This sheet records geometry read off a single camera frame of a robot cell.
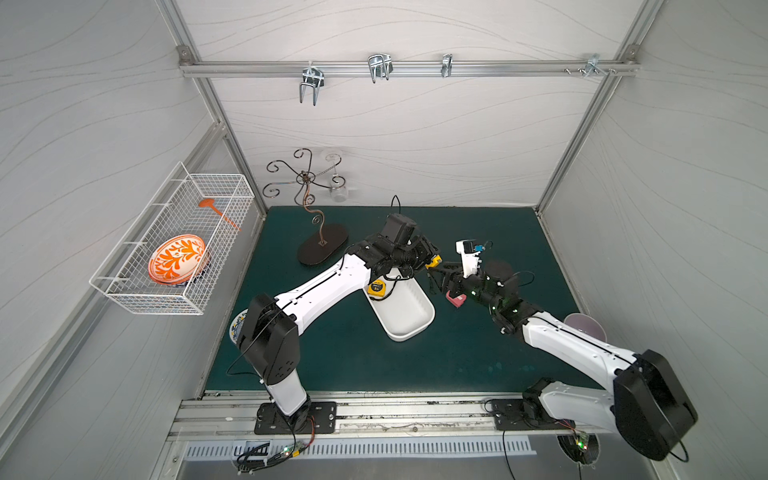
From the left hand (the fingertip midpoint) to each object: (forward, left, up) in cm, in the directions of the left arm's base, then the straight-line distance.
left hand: (441, 257), depth 77 cm
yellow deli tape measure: (-1, +2, 0) cm, 2 cm away
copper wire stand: (+21, +35, -18) cm, 44 cm away
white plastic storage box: (-4, +9, -24) cm, 26 cm away
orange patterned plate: (-10, +60, +11) cm, 61 cm away
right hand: (0, +1, -3) cm, 4 cm away
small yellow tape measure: (+3, +18, -21) cm, 28 cm away
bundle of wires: (-44, +46, -25) cm, 68 cm away
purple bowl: (-10, -43, -18) cm, 48 cm away
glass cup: (+20, +29, +8) cm, 36 cm away
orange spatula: (+11, +63, +9) cm, 64 cm away
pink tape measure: (-1, -8, -22) cm, 23 cm away
